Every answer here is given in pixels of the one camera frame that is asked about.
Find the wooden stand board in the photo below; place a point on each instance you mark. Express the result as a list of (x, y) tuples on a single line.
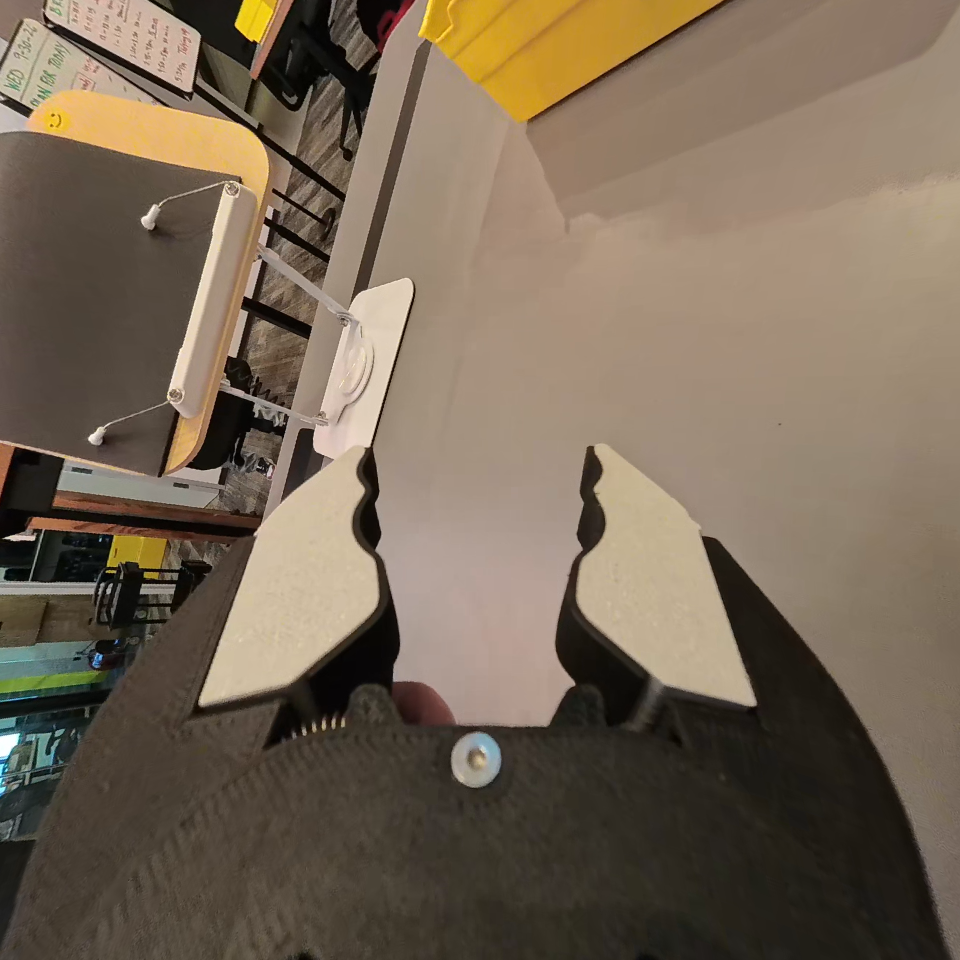
[(90, 285)]

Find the brown wooden table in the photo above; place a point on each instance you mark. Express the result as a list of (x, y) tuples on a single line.
[(150, 517)]

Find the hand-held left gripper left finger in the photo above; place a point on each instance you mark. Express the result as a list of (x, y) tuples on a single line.
[(300, 600)]

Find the white stand bar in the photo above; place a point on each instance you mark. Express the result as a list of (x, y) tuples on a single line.
[(214, 300)]

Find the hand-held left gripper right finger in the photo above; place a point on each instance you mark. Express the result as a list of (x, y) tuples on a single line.
[(660, 600)]

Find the handwritten whiteboard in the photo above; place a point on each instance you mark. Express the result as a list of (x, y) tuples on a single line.
[(37, 67), (127, 37)]

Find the yellow plastic bin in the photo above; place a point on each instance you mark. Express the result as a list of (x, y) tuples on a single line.
[(259, 15), (540, 52)]

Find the black office chair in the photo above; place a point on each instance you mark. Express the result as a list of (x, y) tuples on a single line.
[(322, 45)]

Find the black bag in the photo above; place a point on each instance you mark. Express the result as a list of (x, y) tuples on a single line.
[(217, 442)]

